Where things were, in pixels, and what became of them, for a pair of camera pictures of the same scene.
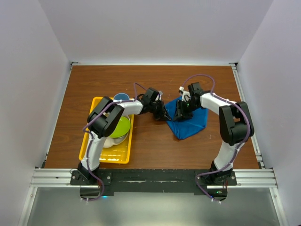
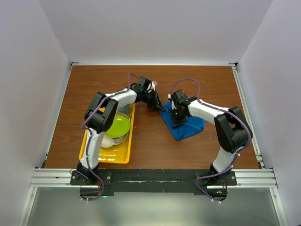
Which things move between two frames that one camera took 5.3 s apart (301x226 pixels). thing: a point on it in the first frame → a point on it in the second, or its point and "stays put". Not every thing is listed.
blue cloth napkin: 184,129 stays put
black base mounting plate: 99,183 stays put
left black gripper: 162,115 → 156,102
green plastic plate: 122,128 stays put
